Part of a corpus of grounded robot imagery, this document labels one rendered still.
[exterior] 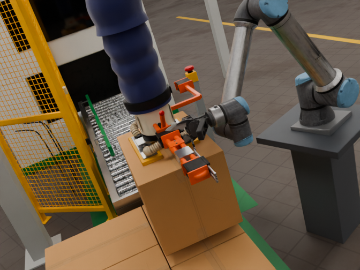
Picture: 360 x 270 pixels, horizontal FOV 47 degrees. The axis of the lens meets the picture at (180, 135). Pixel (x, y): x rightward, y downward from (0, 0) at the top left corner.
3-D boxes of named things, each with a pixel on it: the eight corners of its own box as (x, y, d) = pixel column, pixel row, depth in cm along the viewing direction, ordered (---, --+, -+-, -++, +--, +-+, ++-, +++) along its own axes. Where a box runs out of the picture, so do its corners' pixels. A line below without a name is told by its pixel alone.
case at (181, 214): (140, 195, 244) (116, 136, 227) (201, 169, 250) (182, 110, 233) (166, 256, 190) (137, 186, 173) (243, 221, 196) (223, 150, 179)
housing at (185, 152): (176, 161, 162) (172, 151, 160) (192, 154, 163) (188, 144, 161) (181, 168, 156) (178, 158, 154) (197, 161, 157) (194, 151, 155)
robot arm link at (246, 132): (244, 136, 196) (237, 113, 191) (259, 141, 186) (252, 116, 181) (228, 145, 193) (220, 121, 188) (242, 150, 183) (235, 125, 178)
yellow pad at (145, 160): (128, 140, 218) (125, 132, 216) (146, 133, 219) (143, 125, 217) (143, 166, 188) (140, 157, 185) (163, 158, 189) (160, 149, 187)
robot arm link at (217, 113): (227, 126, 179) (221, 107, 175) (217, 131, 178) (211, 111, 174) (219, 120, 187) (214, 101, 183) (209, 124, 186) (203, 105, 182)
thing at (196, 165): (184, 175, 150) (180, 163, 148) (202, 167, 151) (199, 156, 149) (191, 185, 143) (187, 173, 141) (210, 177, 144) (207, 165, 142)
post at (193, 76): (217, 185, 341) (184, 73, 299) (225, 181, 342) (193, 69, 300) (221, 188, 335) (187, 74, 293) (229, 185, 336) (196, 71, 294)
